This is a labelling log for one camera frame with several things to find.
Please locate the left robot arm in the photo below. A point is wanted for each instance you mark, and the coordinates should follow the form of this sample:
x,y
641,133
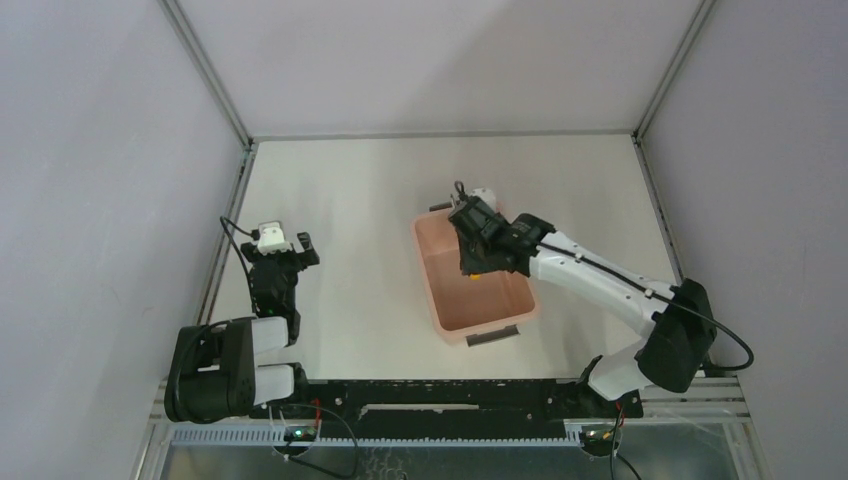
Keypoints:
x,y
214,372

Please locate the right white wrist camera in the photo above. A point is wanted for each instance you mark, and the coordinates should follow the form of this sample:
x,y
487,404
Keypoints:
x,y
487,196

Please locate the left green circuit board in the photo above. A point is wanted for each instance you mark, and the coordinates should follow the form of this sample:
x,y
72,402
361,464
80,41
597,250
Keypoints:
x,y
300,434

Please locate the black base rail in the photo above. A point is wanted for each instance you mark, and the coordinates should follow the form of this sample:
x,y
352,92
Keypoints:
x,y
464,410

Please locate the pink plastic bin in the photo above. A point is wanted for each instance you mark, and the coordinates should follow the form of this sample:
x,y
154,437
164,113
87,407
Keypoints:
x,y
462,310

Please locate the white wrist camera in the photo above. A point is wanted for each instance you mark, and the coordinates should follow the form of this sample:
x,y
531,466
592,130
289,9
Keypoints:
x,y
272,238
487,196

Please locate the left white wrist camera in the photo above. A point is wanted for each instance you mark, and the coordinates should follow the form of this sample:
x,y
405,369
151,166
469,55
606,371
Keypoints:
x,y
272,238

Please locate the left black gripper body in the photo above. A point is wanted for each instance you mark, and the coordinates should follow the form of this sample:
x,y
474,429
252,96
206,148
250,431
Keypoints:
x,y
279,259

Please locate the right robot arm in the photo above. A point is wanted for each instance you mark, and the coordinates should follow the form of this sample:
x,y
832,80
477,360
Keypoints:
x,y
671,321

